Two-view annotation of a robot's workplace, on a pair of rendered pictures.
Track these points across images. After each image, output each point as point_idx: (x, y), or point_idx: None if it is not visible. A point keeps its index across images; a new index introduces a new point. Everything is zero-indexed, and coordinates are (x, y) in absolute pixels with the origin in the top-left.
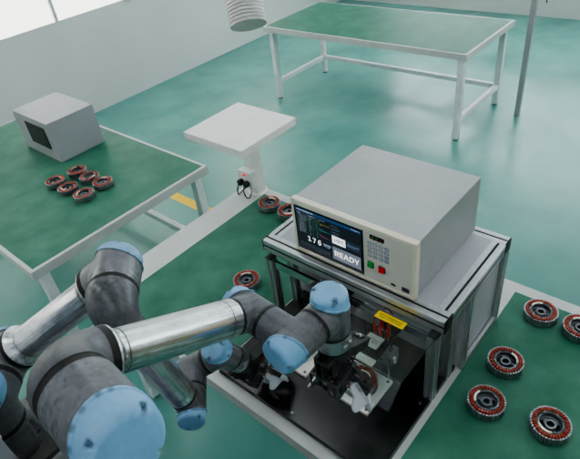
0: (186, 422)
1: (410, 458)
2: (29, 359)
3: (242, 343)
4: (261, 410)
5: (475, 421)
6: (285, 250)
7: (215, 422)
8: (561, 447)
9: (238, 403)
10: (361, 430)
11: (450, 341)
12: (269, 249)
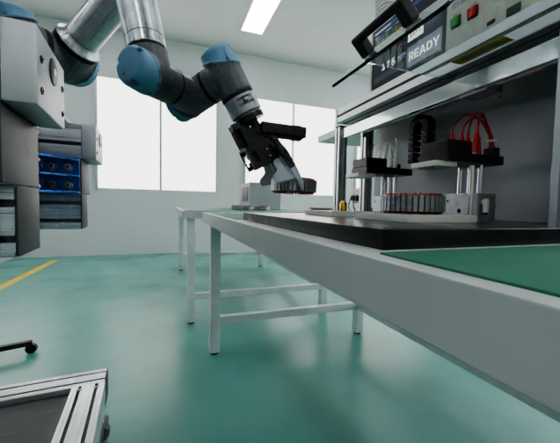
0: (124, 57)
1: (501, 250)
2: (69, 38)
3: None
4: (256, 224)
5: None
6: (355, 100)
7: (244, 390)
8: None
9: (238, 233)
10: (387, 222)
11: None
12: (341, 117)
